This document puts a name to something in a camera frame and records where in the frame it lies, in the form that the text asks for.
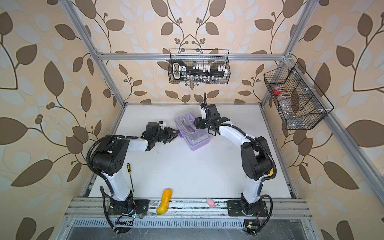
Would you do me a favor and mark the yellow black thin screwdriver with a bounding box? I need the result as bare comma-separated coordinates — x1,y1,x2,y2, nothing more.
127,163,135,192

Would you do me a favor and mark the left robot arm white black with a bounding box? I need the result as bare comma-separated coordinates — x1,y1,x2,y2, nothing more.
86,121,180,235

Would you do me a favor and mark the right black wire basket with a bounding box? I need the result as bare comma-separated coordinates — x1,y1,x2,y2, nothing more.
264,62,334,130

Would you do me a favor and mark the back black wire basket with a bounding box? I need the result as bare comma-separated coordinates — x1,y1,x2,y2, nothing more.
168,48,231,85

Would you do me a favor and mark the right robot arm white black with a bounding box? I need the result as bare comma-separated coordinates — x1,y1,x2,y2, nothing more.
194,100,277,236

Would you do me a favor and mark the pink pig toy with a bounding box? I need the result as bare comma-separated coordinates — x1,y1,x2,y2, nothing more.
207,199,216,208

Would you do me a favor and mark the black socket set holder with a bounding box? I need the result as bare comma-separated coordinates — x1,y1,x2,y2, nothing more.
169,60,230,82

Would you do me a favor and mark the red black ratchet wrench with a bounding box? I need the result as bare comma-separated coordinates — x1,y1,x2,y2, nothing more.
180,118,196,133

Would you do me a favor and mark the yellow squash toy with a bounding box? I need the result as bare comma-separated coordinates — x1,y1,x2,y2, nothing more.
156,189,173,215

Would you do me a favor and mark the purple clear plastic tool box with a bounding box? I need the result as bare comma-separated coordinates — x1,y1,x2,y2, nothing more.
175,109,210,151

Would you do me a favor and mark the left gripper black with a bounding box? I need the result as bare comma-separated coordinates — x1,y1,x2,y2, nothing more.
152,126,180,144

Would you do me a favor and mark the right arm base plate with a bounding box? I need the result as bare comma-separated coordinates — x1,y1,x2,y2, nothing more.
227,200,269,217

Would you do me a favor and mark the black wire basket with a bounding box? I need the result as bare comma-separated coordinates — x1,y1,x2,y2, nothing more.
264,62,334,130
168,48,231,85

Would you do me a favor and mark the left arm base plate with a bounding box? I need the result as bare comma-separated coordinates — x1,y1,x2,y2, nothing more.
107,199,150,217

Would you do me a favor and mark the red capped clear bottle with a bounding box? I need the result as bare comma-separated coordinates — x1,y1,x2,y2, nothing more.
273,86,288,101

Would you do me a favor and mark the yellow lemon toy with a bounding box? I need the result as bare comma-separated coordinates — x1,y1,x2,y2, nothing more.
268,169,274,177

